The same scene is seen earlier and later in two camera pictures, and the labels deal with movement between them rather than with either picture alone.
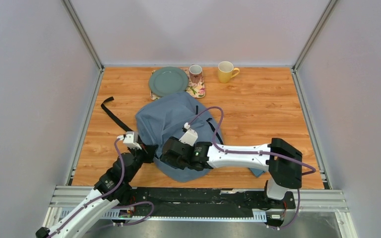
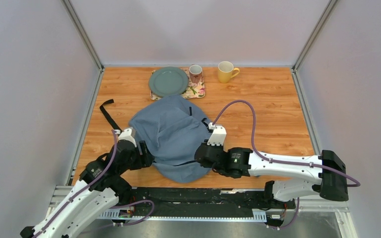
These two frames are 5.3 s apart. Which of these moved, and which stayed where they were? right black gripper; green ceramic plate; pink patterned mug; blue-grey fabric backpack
Moved: right black gripper
Stayed: blue-grey fabric backpack; pink patterned mug; green ceramic plate
